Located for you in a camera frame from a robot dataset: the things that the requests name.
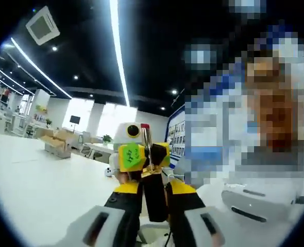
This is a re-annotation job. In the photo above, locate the small white desk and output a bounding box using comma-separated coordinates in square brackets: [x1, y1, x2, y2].
[87, 143, 116, 162]

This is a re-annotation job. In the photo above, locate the square ceiling air vent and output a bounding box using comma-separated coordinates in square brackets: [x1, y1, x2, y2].
[25, 5, 61, 46]

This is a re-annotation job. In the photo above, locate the open cardboard box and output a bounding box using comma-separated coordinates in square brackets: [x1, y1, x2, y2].
[53, 128, 75, 149]
[40, 134, 69, 159]

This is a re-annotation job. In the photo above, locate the long straight ceiling light strip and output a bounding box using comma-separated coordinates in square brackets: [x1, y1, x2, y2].
[109, 0, 131, 107]

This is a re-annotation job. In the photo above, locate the white chest-worn device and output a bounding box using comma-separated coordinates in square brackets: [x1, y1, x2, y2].
[221, 182, 298, 224]

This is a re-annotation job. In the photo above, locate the black and gold lipstick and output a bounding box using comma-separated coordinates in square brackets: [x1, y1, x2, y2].
[140, 122, 168, 223]

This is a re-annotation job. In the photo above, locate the blue framed wall display board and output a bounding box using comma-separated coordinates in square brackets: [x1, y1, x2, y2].
[167, 102, 186, 172]

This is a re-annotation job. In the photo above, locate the curved ceiling light strip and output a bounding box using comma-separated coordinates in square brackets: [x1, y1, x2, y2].
[9, 37, 73, 99]

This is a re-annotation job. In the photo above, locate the person's right hand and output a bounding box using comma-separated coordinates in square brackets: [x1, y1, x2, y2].
[115, 171, 131, 185]

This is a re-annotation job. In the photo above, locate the white office chair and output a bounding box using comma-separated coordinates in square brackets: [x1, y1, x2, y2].
[79, 130, 96, 158]

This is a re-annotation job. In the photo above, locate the black monitor on stand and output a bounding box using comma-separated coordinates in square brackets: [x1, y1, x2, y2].
[69, 115, 81, 132]

